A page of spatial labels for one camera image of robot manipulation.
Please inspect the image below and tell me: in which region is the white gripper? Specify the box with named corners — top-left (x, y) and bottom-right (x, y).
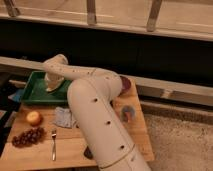
top-left (45, 73), bottom-right (64, 88)

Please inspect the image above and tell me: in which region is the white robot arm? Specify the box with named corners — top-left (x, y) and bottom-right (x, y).
top-left (43, 54), bottom-right (151, 171)

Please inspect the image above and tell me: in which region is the purple bowl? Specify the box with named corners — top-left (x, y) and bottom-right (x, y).
top-left (121, 76), bottom-right (131, 94)

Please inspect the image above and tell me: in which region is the green plastic tray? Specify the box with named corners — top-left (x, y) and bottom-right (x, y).
top-left (21, 71), bottom-right (71, 105)

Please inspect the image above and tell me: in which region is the light blue crumpled cloth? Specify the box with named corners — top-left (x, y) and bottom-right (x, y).
top-left (53, 107), bottom-right (77, 129)

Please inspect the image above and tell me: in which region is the blue object beside table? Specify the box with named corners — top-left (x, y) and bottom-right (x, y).
top-left (9, 89), bottom-right (24, 102)

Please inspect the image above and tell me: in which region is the yellow red apple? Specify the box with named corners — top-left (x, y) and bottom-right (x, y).
top-left (26, 111), bottom-right (42, 126)

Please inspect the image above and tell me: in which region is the silver fork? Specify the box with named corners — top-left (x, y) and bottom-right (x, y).
top-left (51, 130), bottom-right (57, 161)

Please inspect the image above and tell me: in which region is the bunch of red grapes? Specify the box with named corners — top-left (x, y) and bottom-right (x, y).
top-left (12, 127), bottom-right (45, 148)

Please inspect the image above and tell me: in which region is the black remote control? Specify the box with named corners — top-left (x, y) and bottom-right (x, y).
top-left (84, 147), bottom-right (93, 160)

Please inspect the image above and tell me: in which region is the small blue grey cup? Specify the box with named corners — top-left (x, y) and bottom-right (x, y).
top-left (121, 106), bottom-right (135, 122)

